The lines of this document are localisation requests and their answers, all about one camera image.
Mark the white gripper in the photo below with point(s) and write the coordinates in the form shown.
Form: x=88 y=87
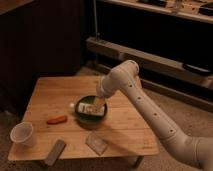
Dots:
x=104 y=89

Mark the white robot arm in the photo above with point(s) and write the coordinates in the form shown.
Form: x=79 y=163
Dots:
x=193 y=151

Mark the white sponge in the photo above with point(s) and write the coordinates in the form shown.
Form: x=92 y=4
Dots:
x=96 y=143

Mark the white ceramic cup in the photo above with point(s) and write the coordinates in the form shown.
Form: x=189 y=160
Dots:
x=23 y=133

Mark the dark green bowl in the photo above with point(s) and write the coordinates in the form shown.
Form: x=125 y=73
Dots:
x=82 y=113

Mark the wooden table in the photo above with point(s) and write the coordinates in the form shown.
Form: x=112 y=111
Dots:
x=126 y=133

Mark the orange toy carrot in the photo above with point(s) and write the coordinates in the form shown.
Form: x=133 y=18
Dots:
x=57 y=120

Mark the grey rectangular block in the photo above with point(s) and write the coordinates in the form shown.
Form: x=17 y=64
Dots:
x=55 y=152

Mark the long wooden shelf beam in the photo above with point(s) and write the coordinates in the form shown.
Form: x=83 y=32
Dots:
x=148 y=61

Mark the black object on shelf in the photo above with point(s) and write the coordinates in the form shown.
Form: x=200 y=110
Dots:
x=197 y=70

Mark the vertical metal pole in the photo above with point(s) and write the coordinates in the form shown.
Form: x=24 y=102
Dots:
x=95 y=20

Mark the upper workbench shelf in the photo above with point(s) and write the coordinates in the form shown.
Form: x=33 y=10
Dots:
x=188 y=9

